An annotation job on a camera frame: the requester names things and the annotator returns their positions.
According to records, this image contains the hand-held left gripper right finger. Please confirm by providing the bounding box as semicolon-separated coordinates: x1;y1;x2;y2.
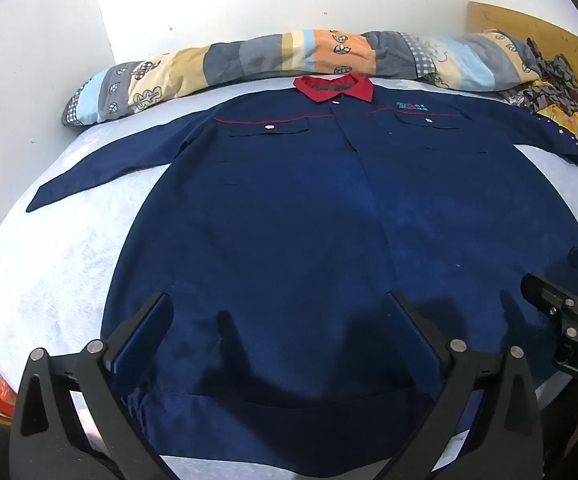
388;290;544;480

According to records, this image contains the navy work jacket red collar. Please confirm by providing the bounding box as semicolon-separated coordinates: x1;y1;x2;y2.
26;72;578;478

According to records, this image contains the blue yellow starry cloth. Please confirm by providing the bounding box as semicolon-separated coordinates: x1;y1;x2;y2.
539;105;578;153

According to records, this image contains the light blue cloud bed sheet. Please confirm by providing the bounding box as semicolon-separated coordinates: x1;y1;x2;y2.
0;72;578;480

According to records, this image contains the wooden headboard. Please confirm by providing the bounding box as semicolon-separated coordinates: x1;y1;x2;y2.
466;1;578;171

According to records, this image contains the dark floral cloth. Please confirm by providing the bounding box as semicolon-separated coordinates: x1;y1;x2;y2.
506;37;578;116

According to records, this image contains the rolled patchwork quilt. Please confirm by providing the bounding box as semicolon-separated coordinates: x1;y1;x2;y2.
61;27;542;128

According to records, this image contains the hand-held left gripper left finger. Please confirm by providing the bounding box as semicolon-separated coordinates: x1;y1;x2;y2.
9;291;176;480

